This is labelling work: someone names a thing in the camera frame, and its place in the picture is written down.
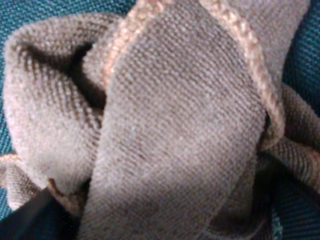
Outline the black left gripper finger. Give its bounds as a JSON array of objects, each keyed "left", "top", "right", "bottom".
[{"left": 0, "top": 188, "right": 79, "bottom": 240}]

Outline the brown-red cloth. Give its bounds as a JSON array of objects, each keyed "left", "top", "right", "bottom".
[{"left": 0, "top": 0, "right": 320, "bottom": 240}]

